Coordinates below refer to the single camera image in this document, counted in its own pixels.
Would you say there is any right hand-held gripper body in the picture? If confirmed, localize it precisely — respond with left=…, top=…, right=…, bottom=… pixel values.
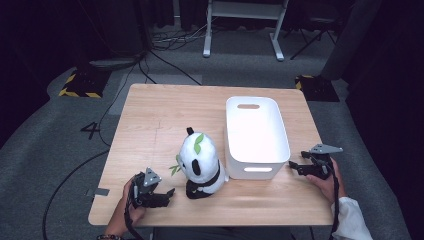
left=309, top=143, right=344, bottom=181

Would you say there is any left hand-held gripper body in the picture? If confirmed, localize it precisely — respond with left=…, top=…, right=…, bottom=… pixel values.
left=130, top=166, right=163, bottom=210

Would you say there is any panda plush toy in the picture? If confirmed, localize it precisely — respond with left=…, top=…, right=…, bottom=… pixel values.
left=169, top=126, right=230, bottom=200

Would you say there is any white plastic storage bin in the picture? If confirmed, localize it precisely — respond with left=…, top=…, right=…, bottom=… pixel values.
left=225, top=95, right=292, bottom=181

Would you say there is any person's right hand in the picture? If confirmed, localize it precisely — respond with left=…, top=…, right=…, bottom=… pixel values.
left=305, top=158, right=348, bottom=205

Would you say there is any person's left hand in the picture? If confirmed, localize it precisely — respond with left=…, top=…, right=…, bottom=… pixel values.
left=113, top=177, right=148, bottom=231

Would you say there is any grey tape piece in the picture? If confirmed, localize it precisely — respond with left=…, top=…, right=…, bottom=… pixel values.
left=85, top=187, right=111, bottom=198

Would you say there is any black yellow striped base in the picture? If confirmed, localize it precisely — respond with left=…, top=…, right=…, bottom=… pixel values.
left=294, top=74, right=340, bottom=103
left=58, top=67, right=112, bottom=100

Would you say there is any person's lap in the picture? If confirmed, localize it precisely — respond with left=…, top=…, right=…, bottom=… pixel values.
left=152, top=226, right=296, bottom=240

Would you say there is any black tripod stand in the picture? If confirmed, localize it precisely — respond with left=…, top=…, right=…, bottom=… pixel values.
left=289, top=14, right=338, bottom=62

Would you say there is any left hand-held gripper cable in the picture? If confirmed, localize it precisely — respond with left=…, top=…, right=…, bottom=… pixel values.
left=123, top=186, right=145, bottom=240

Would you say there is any hand-held gripper cable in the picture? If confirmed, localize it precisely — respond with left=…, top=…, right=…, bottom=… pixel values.
left=327, top=159, right=342, bottom=240
left=123, top=186, right=145, bottom=240

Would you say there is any right hand-held gripper cable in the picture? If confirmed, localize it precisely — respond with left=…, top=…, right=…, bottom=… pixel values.
left=327, top=159, right=342, bottom=240

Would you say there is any curved black floor cable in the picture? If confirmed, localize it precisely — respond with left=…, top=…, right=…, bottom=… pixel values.
left=41, top=149, right=111, bottom=240

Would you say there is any long black floor cable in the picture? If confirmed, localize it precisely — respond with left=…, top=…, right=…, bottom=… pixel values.
left=97, top=54, right=148, bottom=148

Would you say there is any bundle of floor cables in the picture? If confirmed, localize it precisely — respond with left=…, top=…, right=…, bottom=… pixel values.
left=150, top=19, right=214, bottom=52

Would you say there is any white metal desk frame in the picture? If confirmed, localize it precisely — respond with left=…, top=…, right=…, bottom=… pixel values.
left=202, top=0, right=290, bottom=62

